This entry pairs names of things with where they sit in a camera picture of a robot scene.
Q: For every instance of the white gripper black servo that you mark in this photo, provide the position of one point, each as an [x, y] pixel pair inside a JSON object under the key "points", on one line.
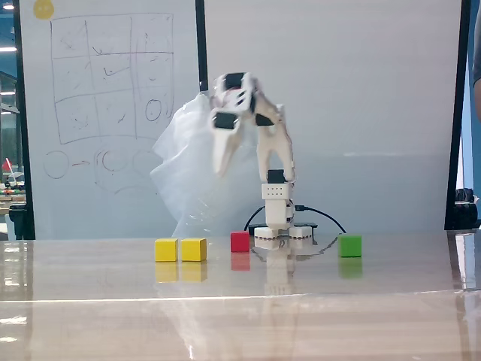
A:
{"points": [[225, 140]]}

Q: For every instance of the yellow wooden cube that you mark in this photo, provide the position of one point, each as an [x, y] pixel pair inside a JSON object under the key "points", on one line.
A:
{"points": [[192, 250], [166, 250]]}

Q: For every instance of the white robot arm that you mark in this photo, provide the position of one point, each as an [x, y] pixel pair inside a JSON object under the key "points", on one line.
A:
{"points": [[276, 150]]}

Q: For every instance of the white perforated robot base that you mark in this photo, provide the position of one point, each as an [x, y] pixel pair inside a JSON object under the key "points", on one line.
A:
{"points": [[267, 237]]}

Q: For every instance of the red wooden cube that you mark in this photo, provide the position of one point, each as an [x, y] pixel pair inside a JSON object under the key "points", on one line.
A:
{"points": [[239, 241]]}

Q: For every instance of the green wooden cube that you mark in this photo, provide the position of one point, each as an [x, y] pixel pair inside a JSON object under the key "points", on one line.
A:
{"points": [[350, 246]]}

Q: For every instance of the clear plastic bag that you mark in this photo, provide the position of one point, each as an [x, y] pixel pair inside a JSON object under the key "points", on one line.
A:
{"points": [[180, 169]]}

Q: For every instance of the whiteboard with grid drawing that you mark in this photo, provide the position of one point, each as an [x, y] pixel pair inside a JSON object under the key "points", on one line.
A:
{"points": [[112, 169]]}

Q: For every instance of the plain white board panel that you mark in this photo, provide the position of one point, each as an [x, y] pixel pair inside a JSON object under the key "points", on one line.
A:
{"points": [[357, 94]]}

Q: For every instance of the small red flag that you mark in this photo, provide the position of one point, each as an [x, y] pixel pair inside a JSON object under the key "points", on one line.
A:
{"points": [[7, 164]]}

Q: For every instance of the yellow round magnet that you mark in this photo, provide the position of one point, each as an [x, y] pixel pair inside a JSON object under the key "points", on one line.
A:
{"points": [[42, 8]]}

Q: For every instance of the black round object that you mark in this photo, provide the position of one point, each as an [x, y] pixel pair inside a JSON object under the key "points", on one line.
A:
{"points": [[466, 210]]}

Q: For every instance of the person arm grey sleeve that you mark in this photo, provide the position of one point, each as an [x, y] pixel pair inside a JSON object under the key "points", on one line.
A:
{"points": [[477, 90]]}

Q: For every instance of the black board frame post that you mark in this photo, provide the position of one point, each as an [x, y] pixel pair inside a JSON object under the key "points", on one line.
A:
{"points": [[201, 45], [24, 150], [458, 113]]}

